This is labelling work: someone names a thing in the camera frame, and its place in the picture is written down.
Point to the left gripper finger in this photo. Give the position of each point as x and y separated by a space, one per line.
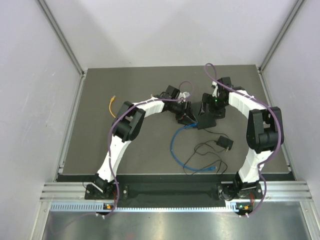
190 112
186 119

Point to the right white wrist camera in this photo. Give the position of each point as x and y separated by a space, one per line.
215 87

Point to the grey slotted cable duct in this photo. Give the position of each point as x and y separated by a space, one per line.
103 207

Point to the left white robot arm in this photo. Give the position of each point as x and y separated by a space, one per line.
126 127

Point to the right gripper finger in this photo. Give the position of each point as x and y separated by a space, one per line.
207 98
201 108

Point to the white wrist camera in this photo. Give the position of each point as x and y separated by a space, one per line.
183 96
215 87

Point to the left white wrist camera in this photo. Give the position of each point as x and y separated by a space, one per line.
183 96

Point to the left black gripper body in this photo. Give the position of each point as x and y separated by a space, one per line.
177 108

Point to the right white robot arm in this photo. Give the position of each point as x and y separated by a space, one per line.
264 134

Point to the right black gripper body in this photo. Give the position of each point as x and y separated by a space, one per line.
217 107

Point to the black network switch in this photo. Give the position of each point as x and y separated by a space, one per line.
205 120

